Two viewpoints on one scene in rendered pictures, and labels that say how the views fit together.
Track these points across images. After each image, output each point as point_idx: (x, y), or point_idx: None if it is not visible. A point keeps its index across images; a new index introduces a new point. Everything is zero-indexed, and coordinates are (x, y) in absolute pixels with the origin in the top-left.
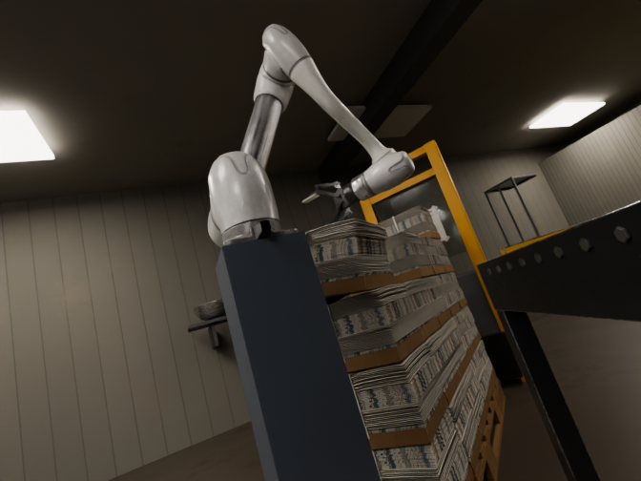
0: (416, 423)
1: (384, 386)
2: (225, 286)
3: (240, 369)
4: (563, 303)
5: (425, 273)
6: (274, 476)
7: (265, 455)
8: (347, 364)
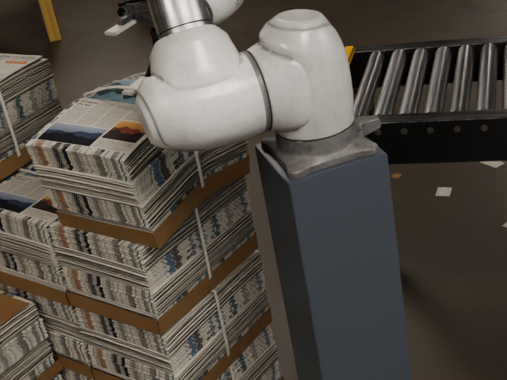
0: (264, 307)
1: (244, 283)
2: (350, 201)
3: (326, 297)
4: (461, 155)
5: None
6: (391, 358)
7: (368, 355)
8: (213, 277)
